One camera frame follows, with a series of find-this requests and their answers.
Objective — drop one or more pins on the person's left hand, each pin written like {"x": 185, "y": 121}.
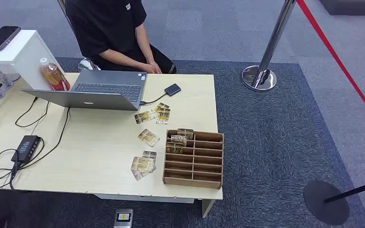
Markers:
{"x": 156, "y": 66}

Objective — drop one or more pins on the person's right hand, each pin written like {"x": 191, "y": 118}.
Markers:
{"x": 148, "y": 68}

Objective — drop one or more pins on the person's right forearm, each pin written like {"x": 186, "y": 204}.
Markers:
{"x": 121, "y": 59}

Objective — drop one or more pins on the person's left forearm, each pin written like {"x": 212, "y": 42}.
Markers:
{"x": 144, "y": 44}

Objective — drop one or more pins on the person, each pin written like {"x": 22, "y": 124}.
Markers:
{"x": 107, "y": 28}

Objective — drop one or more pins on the wooden card organizer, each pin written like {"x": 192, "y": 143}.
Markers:
{"x": 207, "y": 157}

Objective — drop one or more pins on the black external drive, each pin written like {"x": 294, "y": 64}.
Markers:
{"x": 172, "y": 89}

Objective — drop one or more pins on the grey laptop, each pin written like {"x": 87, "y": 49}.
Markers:
{"x": 107, "y": 89}

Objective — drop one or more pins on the chrome chair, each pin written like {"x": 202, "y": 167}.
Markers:
{"x": 86, "y": 64}

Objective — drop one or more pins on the orange drink bottle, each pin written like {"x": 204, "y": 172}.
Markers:
{"x": 54, "y": 77}

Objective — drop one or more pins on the light wooden desk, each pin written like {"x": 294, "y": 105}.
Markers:
{"x": 91, "y": 151}

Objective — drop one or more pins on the dark blue rug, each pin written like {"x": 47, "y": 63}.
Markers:
{"x": 264, "y": 132}

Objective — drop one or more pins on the white box shelf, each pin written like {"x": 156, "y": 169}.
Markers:
{"x": 18, "y": 52}

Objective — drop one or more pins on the black power hub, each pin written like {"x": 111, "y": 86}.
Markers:
{"x": 25, "y": 148}

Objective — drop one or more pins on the black smartphone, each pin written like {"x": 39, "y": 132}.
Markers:
{"x": 0, "y": 38}

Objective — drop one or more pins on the grey floor device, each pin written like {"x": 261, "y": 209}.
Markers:
{"x": 123, "y": 218}

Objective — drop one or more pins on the red barrier belt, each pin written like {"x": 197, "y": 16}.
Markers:
{"x": 336, "y": 58}

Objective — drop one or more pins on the dark grey platform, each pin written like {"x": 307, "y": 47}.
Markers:
{"x": 352, "y": 7}

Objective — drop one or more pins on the black stanchion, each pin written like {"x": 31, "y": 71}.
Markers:
{"x": 325, "y": 204}

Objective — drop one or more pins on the chrome stanchion post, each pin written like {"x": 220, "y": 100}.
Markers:
{"x": 273, "y": 41}

